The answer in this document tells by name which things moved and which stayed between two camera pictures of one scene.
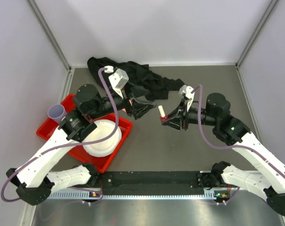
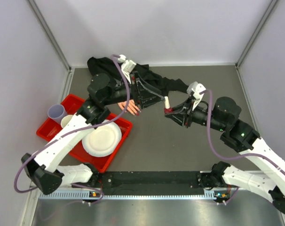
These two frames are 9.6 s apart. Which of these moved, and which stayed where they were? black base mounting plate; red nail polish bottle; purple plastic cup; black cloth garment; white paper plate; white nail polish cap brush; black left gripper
Moved: red nail polish bottle; black left gripper; white nail polish cap brush
Stayed: black base mounting plate; white paper plate; purple plastic cup; black cloth garment
